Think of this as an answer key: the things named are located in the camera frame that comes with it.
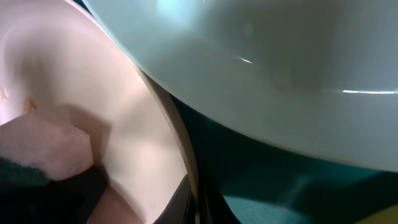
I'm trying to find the light blue plate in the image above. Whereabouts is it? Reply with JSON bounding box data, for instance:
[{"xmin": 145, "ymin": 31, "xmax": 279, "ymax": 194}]
[{"xmin": 86, "ymin": 0, "xmax": 397, "ymax": 172}]

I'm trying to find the white plate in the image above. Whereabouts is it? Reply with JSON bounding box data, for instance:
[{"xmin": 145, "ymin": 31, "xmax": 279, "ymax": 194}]
[{"xmin": 1, "ymin": 1, "xmax": 198, "ymax": 223}]

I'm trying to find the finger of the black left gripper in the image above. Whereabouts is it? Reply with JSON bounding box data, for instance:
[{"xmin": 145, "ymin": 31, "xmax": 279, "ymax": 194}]
[{"xmin": 1, "ymin": 167, "xmax": 108, "ymax": 224}]

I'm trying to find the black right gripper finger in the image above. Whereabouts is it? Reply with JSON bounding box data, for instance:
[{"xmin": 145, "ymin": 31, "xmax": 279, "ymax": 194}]
[{"xmin": 154, "ymin": 175, "xmax": 199, "ymax": 224}]

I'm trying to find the blue plastic tray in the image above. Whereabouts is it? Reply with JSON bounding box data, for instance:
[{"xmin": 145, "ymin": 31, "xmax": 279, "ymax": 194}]
[{"xmin": 171, "ymin": 94, "xmax": 397, "ymax": 223}]

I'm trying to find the green rimmed plate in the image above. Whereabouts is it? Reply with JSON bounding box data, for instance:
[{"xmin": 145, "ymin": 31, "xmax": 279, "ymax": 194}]
[{"xmin": 355, "ymin": 204, "xmax": 398, "ymax": 224}]

